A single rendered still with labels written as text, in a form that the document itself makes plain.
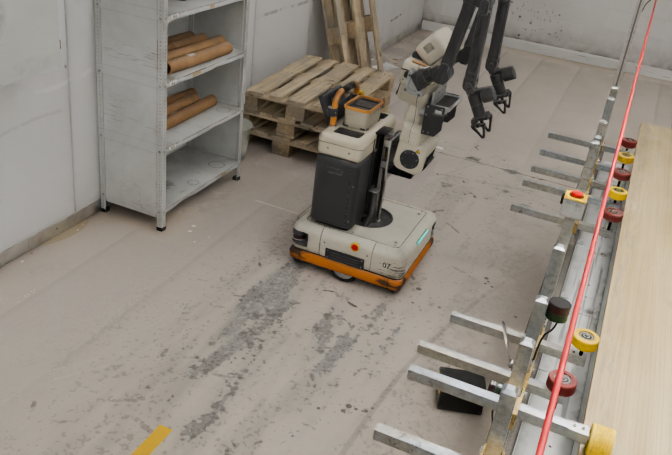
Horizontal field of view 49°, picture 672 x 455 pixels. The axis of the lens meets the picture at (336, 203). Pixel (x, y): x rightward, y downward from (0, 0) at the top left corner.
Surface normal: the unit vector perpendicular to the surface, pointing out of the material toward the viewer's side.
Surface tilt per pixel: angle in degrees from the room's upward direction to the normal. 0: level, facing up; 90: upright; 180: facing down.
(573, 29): 90
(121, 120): 90
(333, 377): 0
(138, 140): 90
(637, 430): 0
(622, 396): 0
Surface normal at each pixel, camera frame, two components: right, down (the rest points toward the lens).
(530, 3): -0.40, 0.37
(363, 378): 0.11, -0.89
